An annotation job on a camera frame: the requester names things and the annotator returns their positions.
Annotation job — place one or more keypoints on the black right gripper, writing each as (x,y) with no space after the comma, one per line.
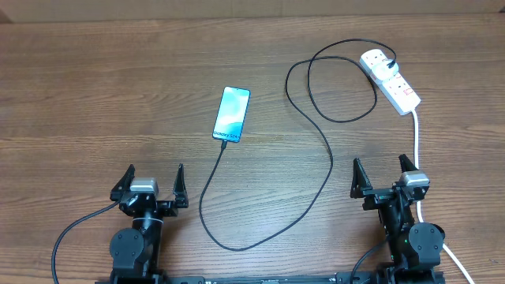
(375,196)

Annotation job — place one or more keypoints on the blue Samsung Galaxy smartphone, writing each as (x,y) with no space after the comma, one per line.
(231,114)

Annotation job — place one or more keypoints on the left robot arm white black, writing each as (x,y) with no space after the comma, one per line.
(135,250)

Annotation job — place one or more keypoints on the white power strip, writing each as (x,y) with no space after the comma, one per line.
(397,90)

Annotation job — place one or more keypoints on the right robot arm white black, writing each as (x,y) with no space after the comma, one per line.
(414,246)

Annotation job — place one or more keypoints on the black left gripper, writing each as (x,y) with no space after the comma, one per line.
(168,207)

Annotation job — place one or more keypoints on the white USB charger plug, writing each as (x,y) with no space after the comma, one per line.
(385,70)

